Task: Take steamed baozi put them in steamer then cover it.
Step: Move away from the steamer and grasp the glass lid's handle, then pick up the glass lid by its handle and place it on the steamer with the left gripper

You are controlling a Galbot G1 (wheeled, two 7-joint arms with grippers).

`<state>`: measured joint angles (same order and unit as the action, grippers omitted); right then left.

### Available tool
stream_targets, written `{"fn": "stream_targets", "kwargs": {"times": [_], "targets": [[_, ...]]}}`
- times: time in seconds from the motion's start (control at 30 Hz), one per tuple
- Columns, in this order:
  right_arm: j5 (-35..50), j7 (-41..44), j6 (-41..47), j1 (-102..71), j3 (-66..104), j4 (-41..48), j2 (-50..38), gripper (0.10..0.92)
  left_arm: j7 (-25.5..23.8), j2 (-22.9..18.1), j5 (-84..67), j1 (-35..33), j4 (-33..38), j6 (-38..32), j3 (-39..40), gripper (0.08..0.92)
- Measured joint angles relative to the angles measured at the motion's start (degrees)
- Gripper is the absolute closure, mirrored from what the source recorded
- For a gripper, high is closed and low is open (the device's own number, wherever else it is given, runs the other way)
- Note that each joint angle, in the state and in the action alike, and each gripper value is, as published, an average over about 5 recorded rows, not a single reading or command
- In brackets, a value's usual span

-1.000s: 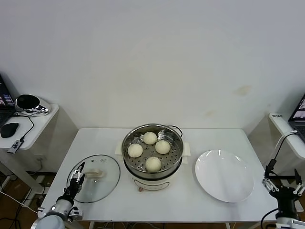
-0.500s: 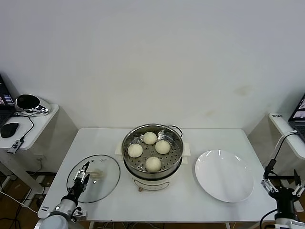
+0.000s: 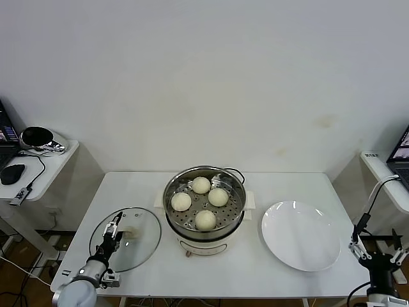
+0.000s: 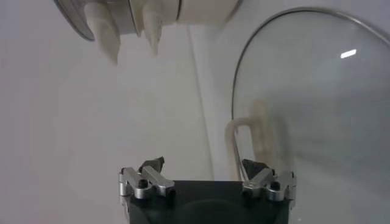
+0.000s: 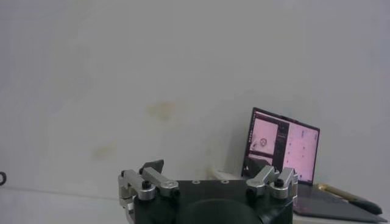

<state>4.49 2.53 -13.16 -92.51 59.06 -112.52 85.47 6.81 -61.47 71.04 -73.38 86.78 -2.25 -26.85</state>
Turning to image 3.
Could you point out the dark laptop with pink screen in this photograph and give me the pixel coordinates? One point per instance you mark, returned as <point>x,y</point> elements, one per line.
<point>401,150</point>

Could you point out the black computer mouse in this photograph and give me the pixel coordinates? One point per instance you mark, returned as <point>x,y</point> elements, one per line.
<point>12,174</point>

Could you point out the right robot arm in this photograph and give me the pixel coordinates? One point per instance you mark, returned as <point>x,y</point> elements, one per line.
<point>383,300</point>

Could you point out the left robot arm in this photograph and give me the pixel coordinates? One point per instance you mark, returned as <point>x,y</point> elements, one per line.
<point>76,294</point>

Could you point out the white steamed baozi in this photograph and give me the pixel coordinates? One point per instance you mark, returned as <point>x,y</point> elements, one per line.
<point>201,185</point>
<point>205,220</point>
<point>181,201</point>
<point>218,196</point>

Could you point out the white side table with mouse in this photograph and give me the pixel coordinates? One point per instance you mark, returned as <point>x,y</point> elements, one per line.
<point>57,166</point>

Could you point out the perforated steel steamer basket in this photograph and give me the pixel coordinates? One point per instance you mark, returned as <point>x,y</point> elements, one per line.
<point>188,221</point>

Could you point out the black power adapter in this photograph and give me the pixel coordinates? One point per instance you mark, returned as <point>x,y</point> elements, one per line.
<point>53,265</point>

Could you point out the white side table with label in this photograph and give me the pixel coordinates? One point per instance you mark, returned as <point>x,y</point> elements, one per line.
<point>374,166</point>

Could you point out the black laptop with purple screen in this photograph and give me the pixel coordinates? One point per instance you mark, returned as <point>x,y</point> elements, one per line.
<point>6,137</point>

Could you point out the glass pot lid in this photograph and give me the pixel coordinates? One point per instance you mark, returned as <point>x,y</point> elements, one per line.
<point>143,246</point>

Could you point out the white round plate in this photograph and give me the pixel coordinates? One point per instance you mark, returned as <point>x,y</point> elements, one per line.
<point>300,236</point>

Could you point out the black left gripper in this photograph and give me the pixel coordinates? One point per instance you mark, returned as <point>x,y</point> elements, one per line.
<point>106,247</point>

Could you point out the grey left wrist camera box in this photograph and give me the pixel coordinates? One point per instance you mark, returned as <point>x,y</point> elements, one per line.
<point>111,279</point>

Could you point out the steel steamer pot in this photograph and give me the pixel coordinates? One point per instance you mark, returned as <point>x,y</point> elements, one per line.
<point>204,247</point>

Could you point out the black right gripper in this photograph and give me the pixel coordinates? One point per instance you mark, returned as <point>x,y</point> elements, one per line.
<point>381,272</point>

